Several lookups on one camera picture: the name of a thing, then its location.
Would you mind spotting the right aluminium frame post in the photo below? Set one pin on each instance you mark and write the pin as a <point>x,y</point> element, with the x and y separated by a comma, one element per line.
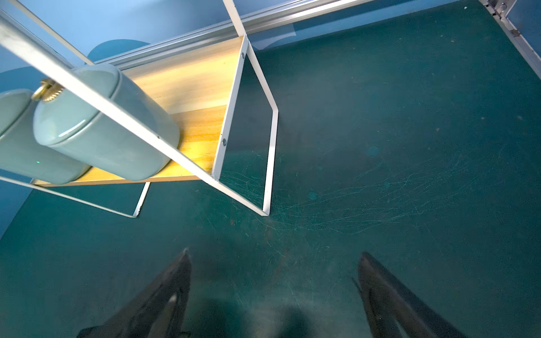
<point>520,20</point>

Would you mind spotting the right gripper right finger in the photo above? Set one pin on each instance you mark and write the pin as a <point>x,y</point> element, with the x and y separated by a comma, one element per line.
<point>392,309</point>

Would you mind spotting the back aluminium frame bar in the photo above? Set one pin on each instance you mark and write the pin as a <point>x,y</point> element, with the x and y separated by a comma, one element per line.
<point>259,21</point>

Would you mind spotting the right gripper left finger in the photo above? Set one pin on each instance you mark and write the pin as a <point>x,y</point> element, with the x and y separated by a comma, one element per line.
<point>158,311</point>

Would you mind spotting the wooden two-tier shelf white frame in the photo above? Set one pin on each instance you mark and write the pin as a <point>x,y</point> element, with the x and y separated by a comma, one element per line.
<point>199,88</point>

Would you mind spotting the grey-blue canister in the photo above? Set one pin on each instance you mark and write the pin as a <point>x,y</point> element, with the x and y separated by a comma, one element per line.
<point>20,152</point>
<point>76,129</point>

